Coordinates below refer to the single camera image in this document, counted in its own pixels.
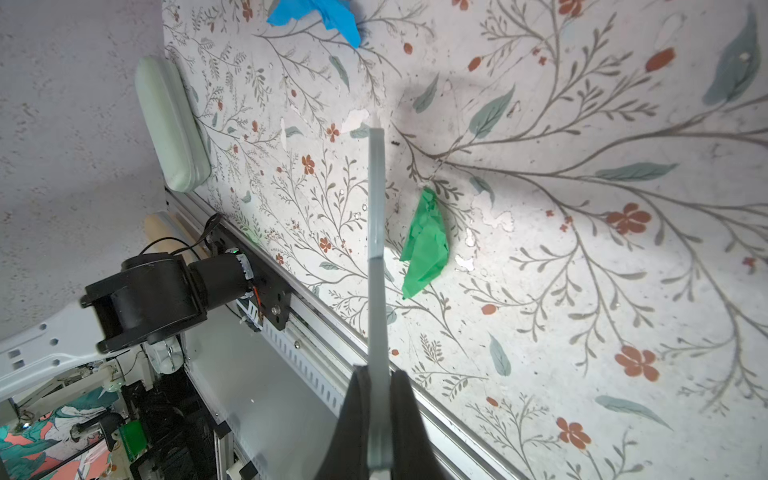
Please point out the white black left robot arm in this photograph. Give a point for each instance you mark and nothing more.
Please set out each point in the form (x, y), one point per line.
(152, 298)

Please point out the green paper scrap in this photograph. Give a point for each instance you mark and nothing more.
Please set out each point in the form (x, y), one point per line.
(426, 249)

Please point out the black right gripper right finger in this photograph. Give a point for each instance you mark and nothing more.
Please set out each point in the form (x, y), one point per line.
(414, 458)

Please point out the pale green soap bar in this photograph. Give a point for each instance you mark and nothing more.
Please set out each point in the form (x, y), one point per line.
(171, 124)

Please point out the blue paper scrap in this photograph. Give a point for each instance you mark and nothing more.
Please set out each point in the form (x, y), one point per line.
(335, 15)

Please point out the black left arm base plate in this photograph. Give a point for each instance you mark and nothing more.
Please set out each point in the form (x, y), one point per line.
(269, 295)

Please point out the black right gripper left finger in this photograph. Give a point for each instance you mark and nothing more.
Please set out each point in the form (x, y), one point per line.
(346, 456)

